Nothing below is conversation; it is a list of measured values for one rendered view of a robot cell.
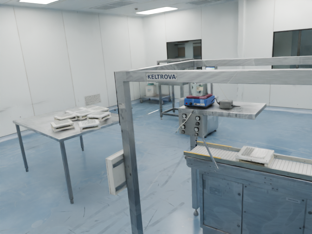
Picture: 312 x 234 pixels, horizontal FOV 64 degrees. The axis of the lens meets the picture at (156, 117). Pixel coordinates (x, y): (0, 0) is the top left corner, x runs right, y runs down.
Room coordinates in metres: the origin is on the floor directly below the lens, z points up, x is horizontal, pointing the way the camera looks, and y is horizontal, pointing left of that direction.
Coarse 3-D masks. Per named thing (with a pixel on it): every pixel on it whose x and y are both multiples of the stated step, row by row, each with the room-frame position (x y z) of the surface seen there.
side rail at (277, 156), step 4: (200, 144) 2.26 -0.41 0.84; (204, 144) 2.23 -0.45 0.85; (208, 144) 2.21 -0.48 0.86; (212, 144) 2.19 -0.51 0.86; (220, 148) 2.14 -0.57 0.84; (224, 148) 2.12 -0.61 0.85; (228, 148) 2.10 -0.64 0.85; (232, 148) 2.08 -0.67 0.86; (236, 148) 2.06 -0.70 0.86; (240, 148) 2.05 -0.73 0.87; (276, 156) 1.87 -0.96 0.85; (280, 156) 1.85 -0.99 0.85; (284, 156) 1.84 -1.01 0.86; (288, 156) 1.82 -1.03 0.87; (292, 156) 1.81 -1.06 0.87; (292, 160) 1.80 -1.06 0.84; (296, 160) 1.79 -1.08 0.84; (300, 160) 1.77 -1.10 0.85; (304, 160) 1.76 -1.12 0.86; (308, 160) 1.74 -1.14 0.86
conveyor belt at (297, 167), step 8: (200, 152) 2.10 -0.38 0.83; (216, 152) 2.07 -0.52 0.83; (224, 152) 2.06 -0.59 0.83; (232, 152) 2.05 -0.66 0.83; (280, 160) 1.84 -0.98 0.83; (248, 168) 1.75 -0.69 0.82; (280, 168) 1.71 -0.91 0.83; (288, 168) 1.70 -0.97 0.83; (296, 168) 1.69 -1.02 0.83; (304, 168) 1.68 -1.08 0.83
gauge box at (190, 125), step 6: (180, 114) 2.03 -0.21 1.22; (192, 114) 1.97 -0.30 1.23; (180, 120) 2.03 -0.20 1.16; (192, 120) 1.97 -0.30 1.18; (198, 120) 1.94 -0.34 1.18; (204, 120) 1.95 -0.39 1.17; (186, 126) 2.00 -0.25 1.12; (192, 126) 1.97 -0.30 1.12; (198, 126) 1.94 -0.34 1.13; (204, 126) 1.95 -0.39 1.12; (180, 132) 2.04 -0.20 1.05; (186, 132) 2.00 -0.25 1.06; (192, 132) 1.97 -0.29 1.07; (198, 132) 1.94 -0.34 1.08; (204, 132) 1.95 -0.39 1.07
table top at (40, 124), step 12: (72, 108) 4.32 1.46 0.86; (24, 120) 3.66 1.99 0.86; (36, 120) 3.61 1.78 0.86; (48, 120) 3.56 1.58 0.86; (84, 120) 3.42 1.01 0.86; (108, 120) 3.34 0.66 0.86; (36, 132) 3.10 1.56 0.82; (48, 132) 2.95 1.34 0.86; (60, 132) 2.92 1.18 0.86; (72, 132) 2.89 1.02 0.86; (84, 132) 2.89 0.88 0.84
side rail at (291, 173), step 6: (198, 156) 1.98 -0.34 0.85; (204, 156) 1.94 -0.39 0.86; (228, 162) 1.83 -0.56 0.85; (234, 162) 1.80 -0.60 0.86; (240, 162) 1.77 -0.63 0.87; (252, 168) 1.72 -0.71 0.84; (258, 168) 1.70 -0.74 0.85; (264, 168) 1.67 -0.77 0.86; (270, 168) 1.65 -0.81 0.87; (282, 174) 1.60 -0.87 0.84; (288, 174) 1.58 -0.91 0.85; (294, 174) 1.56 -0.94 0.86; (300, 174) 1.54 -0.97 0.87; (306, 174) 1.53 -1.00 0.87
